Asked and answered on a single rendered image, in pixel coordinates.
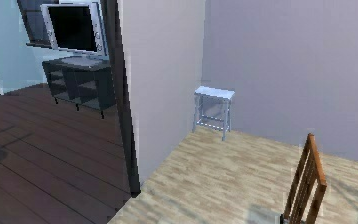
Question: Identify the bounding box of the brown wooden chair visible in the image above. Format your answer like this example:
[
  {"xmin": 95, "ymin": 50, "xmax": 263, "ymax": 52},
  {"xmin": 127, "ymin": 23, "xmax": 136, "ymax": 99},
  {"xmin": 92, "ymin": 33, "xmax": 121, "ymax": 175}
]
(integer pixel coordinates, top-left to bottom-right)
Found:
[{"xmin": 282, "ymin": 133, "xmax": 328, "ymax": 224}]

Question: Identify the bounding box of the white framed television set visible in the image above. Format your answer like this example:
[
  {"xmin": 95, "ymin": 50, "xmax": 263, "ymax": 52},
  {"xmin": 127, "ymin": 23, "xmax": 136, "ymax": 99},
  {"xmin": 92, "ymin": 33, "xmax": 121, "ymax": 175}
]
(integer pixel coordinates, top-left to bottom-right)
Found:
[{"xmin": 40, "ymin": 1, "xmax": 109, "ymax": 61}]

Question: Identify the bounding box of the dark door frame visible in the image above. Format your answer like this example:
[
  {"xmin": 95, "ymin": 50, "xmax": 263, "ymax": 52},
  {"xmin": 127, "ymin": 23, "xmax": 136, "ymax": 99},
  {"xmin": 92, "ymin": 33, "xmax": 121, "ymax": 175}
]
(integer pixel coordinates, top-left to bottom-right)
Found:
[{"xmin": 100, "ymin": 0, "xmax": 142, "ymax": 198}]

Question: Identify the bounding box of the white stool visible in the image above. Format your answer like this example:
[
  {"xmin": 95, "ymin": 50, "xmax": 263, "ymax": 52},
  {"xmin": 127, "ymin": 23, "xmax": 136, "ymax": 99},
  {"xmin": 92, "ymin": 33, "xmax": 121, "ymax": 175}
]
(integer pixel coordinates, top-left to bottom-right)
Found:
[{"xmin": 191, "ymin": 85, "xmax": 236, "ymax": 142}]

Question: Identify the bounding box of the dark window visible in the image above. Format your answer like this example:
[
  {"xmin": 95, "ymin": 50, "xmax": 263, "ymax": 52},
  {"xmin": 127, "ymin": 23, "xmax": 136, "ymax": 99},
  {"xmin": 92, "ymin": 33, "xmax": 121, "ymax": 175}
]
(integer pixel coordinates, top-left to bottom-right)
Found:
[{"xmin": 16, "ymin": 0, "xmax": 60, "ymax": 49}]

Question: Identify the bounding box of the black television stand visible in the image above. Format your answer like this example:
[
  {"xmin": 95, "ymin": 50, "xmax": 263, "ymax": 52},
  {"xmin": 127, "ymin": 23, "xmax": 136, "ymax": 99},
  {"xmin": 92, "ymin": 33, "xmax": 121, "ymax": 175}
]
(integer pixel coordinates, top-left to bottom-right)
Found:
[{"xmin": 41, "ymin": 55, "xmax": 117, "ymax": 120}]

